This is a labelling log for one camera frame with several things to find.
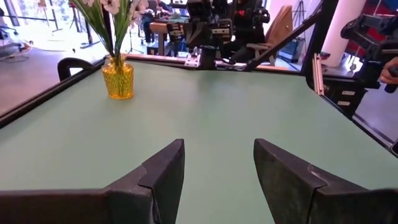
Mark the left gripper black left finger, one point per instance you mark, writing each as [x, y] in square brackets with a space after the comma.
[93, 207]

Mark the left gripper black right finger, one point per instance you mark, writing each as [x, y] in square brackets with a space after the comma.
[326, 205]

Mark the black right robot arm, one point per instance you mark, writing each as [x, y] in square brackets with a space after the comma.
[199, 34]

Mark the yellow glass vase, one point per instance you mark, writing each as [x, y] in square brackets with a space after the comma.
[118, 81]

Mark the black drawer cabinet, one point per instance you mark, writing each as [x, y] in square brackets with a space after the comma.
[345, 96]

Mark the black curved loop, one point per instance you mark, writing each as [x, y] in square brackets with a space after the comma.
[63, 67]

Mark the green table mat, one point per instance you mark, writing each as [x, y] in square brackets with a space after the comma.
[217, 109]

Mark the person's hand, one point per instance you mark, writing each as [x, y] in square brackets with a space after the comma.
[388, 73]

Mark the black handheld device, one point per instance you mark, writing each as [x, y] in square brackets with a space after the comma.
[363, 37]

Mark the person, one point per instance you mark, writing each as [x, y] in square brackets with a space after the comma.
[152, 14]
[248, 28]

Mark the black aluminium table frame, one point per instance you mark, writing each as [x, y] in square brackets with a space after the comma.
[320, 31]

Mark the silver metal bracket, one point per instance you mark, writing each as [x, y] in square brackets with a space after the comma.
[192, 60]

